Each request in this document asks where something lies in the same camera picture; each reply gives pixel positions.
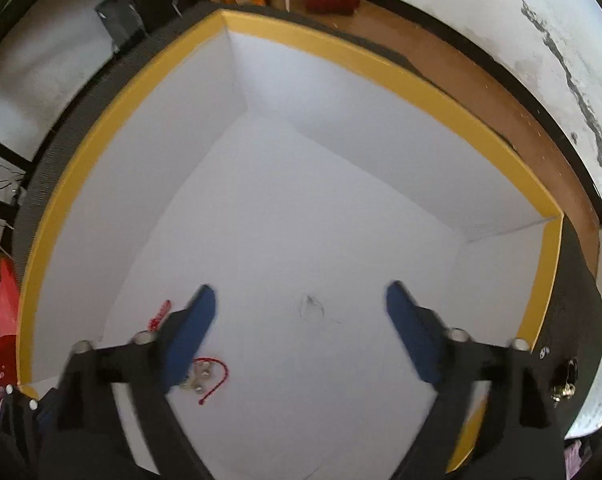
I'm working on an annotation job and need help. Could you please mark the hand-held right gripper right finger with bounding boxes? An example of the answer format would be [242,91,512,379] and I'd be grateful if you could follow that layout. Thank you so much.
[385,280,566,480]

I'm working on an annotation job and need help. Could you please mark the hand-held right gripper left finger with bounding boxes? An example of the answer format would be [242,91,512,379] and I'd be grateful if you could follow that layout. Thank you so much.
[38,284,218,480]

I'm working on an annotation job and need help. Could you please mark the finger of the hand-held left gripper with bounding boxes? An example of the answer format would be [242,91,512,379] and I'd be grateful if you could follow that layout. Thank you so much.
[0,384,49,461]

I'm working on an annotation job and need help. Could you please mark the red knot charm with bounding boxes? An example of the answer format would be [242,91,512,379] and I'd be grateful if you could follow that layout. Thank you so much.
[148,299,173,333]

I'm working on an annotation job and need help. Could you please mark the red string bracelet silver bells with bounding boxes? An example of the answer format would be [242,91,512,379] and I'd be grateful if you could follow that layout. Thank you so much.
[178,357,230,406]

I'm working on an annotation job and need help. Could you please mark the large yellow box white inside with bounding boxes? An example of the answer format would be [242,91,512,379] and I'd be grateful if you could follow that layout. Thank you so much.
[16,7,566,476]

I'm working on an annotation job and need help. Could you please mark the gold metal jewelry piece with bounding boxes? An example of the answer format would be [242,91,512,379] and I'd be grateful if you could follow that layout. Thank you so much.
[553,357,580,403]

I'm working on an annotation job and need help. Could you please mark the black embossed table mat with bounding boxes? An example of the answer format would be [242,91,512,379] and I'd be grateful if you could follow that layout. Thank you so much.
[11,2,602,441]

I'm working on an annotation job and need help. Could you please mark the white printed plastic bag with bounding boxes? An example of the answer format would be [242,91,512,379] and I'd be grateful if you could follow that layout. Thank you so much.
[565,350,602,441]

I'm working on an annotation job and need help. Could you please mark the pink cloth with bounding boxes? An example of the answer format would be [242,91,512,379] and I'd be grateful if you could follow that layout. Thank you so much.
[565,439,599,480]

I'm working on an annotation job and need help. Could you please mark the grey box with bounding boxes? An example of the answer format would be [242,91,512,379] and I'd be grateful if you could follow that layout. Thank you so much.
[95,0,148,55]

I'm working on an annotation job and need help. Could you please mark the red cloth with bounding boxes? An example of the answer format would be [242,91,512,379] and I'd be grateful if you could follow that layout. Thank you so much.
[305,0,362,16]

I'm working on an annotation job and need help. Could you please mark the black metal table frame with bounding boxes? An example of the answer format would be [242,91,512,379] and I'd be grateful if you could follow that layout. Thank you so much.
[0,129,34,223]

